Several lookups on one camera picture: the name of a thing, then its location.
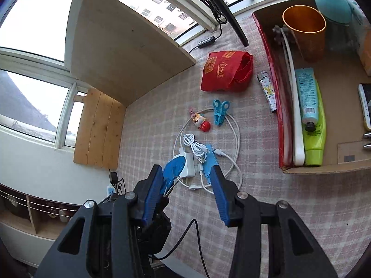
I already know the white smartphone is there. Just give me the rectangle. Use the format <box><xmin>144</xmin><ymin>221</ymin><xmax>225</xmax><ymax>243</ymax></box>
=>
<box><xmin>358</xmin><ymin>83</ymin><xmax>371</xmax><ymax>131</ymax></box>

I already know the black plug adapter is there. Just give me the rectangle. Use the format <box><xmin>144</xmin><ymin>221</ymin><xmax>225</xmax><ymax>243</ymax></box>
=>
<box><xmin>109</xmin><ymin>171</ymin><xmax>124</xmax><ymax>194</ymax></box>

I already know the green tube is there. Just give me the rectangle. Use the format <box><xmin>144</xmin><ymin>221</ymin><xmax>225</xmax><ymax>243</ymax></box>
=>
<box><xmin>303</xmin><ymin>81</ymin><xmax>326</xmax><ymax>167</ymax></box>

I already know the pink plaid tablecloth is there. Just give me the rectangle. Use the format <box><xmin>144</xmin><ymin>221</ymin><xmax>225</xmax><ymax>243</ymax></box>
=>
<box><xmin>116</xmin><ymin>12</ymin><xmax>371</xmax><ymax>278</ymax></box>

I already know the glass bottle with teal cap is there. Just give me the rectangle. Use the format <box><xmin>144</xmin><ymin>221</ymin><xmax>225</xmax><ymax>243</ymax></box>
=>
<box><xmin>314</xmin><ymin>0</ymin><xmax>358</xmax><ymax>55</ymax></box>

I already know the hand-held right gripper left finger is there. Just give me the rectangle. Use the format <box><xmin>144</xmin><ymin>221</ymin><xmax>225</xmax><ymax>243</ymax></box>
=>
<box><xmin>35</xmin><ymin>164</ymin><xmax>164</xmax><ymax>278</ymax></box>

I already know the white long-handled brush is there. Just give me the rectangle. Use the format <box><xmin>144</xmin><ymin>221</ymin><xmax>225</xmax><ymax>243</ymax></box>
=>
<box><xmin>272</xmin><ymin>25</ymin><xmax>305</xmax><ymax>167</ymax></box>

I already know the light wooden board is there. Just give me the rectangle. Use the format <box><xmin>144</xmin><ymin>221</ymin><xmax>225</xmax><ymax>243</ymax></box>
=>
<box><xmin>70</xmin><ymin>0</ymin><xmax>197</xmax><ymax>107</ymax></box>

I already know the blue tube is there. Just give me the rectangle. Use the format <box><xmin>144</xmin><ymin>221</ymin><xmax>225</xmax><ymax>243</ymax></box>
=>
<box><xmin>295</xmin><ymin>67</ymin><xmax>321</xmax><ymax>132</ymax></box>

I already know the blue plastic clip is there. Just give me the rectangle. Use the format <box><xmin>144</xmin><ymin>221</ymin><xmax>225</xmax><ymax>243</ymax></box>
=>
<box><xmin>213</xmin><ymin>99</ymin><xmax>230</xmax><ymax>126</ymax></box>

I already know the orange cup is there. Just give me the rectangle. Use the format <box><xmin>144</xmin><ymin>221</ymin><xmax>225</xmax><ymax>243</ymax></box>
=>
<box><xmin>282</xmin><ymin>5</ymin><xmax>326</xmax><ymax>63</ymax></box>

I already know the black tripod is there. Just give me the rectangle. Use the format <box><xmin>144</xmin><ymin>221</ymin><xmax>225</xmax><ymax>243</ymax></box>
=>
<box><xmin>190</xmin><ymin>0</ymin><xmax>255</xmax><ymax>47</ymax></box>

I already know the patterned lighter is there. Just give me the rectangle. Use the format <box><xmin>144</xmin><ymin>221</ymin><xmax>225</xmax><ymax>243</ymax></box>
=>
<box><xmin>256</xmin><ymin>71</ymin><xmax>278</xmax><ymax>114</ymax></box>

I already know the black cable with inline controller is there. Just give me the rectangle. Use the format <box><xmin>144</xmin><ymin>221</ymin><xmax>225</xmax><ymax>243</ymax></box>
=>
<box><xmin>188</xmin><ymin>0</ymin><xmax>229</xmax><ymax>53</ymax></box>

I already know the white charger adapter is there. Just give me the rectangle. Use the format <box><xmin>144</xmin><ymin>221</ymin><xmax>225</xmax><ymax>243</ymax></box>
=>
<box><xmin>174</xmin><ymin>148</ymin><xmax>195</xmax><ymax>178</ymax></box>

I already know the cardboard box with red side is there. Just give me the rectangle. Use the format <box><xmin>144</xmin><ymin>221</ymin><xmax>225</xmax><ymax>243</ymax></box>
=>
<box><xmin>252</xmin><ymin>0</ymin><xmax>371</xmax><ymax>175</ymax></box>

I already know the long white cable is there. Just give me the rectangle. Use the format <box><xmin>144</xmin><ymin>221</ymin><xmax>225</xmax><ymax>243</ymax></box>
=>
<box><xmin>172</xmin><ymin>108</ymin><xmax>243</xmax><ymax>193</ymax></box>

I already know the red cloth bag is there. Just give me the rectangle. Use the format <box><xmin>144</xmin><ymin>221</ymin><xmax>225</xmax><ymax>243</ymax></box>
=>
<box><xmin>201</xmin><ymin>51</ymin><xmax>254</xmax><ymax>92</ymax></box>

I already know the white window frame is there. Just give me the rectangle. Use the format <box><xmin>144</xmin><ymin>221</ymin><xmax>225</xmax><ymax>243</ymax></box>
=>
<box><xmin>0</xmin><ymin>0</ymin><xmax>221</xmax><ymax>151</ymax></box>

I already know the pine plank panel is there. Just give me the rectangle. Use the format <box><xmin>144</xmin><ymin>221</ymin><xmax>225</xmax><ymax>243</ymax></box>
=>
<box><xmin>73</xmin><ymin>88</ymin><xmax>126</xmax><ymax>171</ymax></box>

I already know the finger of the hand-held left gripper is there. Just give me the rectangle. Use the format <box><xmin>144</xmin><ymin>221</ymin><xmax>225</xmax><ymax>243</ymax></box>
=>
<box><xmin>162</xmin><ymin>155</ymin><xmax>186</xmax><ymax>197</ymax></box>

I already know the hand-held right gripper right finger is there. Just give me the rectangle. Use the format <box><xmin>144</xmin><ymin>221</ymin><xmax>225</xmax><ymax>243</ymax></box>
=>
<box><xmin>210</xmin><ymin>166</ymin><xmax>338</xmax><ymax>278</ymax></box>

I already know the blue power bank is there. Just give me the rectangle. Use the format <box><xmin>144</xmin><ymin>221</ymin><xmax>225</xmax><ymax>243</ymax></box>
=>
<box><xmin>198</xmin><ymin>143</ymin><xmax>219</xmax><ymax>180</ymax></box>

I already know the cartoon figurine keychain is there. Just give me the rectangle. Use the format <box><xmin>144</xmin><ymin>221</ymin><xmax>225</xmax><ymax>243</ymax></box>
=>
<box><xmin>188</xmin><ymin>108</ymin><xmax>212</xmax><ymax>133</ymax></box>

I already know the white shelf unit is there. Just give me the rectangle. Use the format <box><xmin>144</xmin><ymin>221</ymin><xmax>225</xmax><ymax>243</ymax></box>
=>
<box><xmin>0</xmin><ymin>184</ymin><xmax>83</xmax><ymax>241</ymax></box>

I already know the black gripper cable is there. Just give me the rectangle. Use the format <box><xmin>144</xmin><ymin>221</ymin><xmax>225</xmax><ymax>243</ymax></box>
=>
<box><xmin>148</xmin><ymin>218</ymin><xmax>211</xmax><ymax>278</ymax></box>

